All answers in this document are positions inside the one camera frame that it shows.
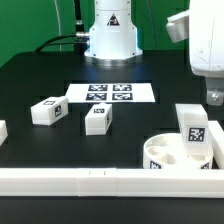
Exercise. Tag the white marker sheet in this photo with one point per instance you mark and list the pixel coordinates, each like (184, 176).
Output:
(110, 93)

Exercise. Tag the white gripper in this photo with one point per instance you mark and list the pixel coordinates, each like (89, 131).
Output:
(203, 25)

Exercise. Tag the white round stool seat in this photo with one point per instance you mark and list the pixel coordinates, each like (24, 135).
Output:
(167, 151)

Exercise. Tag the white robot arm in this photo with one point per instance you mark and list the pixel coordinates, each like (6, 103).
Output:
(113, 39)

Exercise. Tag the white left fence bar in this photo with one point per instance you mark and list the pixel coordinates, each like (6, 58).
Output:
(3, 131)

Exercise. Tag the white front fence bar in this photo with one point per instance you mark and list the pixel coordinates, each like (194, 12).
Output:
(84, 182)

